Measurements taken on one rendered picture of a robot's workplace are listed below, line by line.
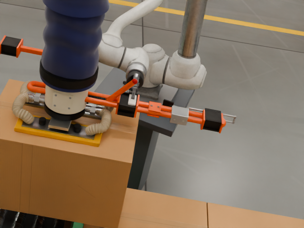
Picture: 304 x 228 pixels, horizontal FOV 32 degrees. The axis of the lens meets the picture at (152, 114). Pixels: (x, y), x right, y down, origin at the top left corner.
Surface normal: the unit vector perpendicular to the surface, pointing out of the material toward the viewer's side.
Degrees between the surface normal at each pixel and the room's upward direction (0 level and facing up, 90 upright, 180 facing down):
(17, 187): 90
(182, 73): 89
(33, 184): 90
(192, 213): 0
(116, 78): 0
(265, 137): 0
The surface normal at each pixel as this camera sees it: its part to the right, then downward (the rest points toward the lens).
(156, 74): -0.20, 0.55
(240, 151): 0.19, -0.78
